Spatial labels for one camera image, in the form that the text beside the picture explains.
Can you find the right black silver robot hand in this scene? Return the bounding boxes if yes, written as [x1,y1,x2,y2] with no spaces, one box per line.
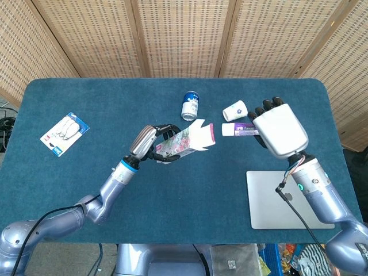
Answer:
[247,97,310,160]

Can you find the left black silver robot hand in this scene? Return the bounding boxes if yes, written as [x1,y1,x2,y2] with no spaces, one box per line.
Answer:
[129,124,182,164]

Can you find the floral toothpaste carton box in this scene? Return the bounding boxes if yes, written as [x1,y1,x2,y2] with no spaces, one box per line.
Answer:
[155,118,216,164]

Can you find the white purple toothpaste tube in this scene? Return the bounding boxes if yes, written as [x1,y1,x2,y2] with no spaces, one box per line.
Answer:
[221,122,260,137]

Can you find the white paper cup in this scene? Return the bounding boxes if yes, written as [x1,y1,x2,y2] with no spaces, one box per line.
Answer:
[222,99,248,122]

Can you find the blue white drink can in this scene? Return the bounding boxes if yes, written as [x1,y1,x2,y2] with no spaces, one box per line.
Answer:
[181,90,201,121]

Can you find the teal table mat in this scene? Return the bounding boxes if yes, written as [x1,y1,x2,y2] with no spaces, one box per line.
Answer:
[1,78,362,245]

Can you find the silver laptop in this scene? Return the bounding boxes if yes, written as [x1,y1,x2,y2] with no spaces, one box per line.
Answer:
[246,170,336,230]

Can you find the blister pack of hooks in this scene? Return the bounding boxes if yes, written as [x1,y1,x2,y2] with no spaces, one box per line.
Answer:
[40,112,90,158]

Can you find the bamboo folding screen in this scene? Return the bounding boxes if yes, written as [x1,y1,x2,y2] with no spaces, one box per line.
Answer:
[0,0,368,152]

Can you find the grey robot torso base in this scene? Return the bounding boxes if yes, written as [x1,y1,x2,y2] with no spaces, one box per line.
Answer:
[114,243,213,276]

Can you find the colourful snack packages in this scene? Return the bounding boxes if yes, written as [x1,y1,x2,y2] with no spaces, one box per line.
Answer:
[277,243,302,273]

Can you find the black white striped bag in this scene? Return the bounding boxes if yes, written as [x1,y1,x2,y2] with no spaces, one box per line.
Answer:
[297,244,331,276]

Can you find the grey bag with QR label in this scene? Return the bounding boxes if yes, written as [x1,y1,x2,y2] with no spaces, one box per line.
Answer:
[209,244,263,276]

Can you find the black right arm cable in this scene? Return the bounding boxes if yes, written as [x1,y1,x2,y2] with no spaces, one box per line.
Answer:
[275,172,345,276]

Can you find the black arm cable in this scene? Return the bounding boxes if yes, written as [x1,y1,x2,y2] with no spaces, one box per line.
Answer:
[275,172,345,276]
[11,194,102,276]

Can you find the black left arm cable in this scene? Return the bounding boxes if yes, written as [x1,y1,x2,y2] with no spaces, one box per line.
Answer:
[11,194,102,276]

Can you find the blue cable under table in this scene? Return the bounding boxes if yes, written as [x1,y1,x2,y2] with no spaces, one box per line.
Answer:
[87,243,105,276]

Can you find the blue metal frame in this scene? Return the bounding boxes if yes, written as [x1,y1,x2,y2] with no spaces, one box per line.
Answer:
[258,243,284,276]

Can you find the black floor cable bundle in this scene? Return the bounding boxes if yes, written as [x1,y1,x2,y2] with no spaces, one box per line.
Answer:
[0,100,18,153]

